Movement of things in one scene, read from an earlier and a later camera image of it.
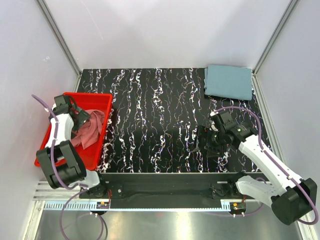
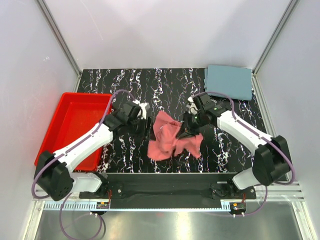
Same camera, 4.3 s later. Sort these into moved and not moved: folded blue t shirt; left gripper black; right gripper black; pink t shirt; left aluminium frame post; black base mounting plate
Moved: pink t shirt; left gripper black; right gripper black
Not moved: folded blue t shirt; black base mounting plate; left aluminium frame post
